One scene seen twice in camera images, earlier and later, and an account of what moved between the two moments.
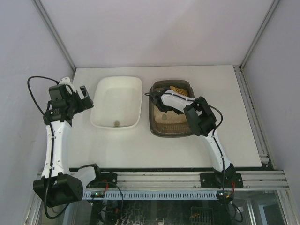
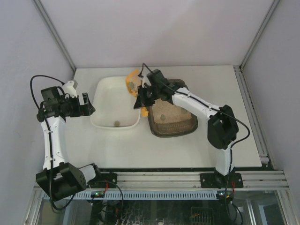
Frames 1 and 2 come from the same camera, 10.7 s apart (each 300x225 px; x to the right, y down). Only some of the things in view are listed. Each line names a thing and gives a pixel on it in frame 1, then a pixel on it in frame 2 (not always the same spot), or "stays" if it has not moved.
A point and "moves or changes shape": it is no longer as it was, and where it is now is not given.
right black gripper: x=158 y=101 → x=145 y=96
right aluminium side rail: x=247 y=97 stays
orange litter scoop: x=179 y=91 moves or changes shape
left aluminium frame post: x=54 y=35 stays
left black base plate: x=105 y=180 stays
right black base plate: x=210 y=181 stays
